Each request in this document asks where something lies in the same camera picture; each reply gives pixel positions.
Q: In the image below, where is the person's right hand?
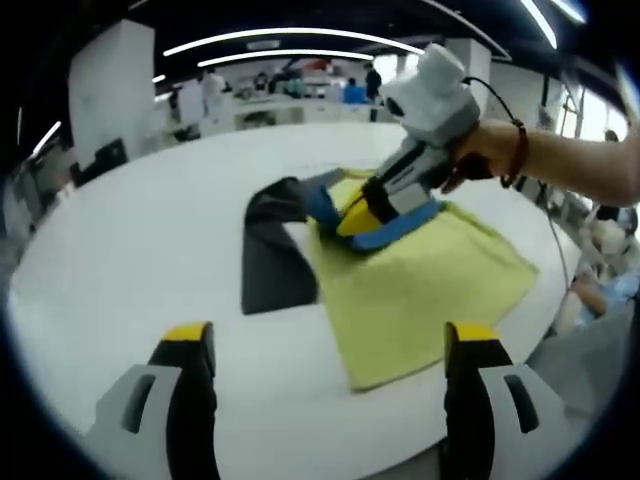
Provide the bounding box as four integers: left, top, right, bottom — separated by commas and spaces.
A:
439, 119, 521, 194

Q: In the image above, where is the white lab counter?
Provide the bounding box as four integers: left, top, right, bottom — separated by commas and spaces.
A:
199, 97, 391, 136

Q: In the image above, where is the white square pillar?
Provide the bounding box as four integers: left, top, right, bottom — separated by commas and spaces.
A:
464, 38, 494, 121
68, 19, 156, 161

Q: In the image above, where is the long ceiling light strip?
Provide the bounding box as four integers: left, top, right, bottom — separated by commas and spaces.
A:
163, 27, 426, 57

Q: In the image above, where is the black chair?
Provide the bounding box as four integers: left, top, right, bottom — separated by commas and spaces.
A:
74, 138, 126, 176

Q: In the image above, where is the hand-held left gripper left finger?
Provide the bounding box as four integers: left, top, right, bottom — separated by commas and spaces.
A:
84, 322, 220, 480

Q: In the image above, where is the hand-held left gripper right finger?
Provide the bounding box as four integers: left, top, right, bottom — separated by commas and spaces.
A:
442, 321, 569, 480

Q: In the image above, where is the yellow towel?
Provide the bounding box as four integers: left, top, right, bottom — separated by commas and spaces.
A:
241, 168, 540, 394

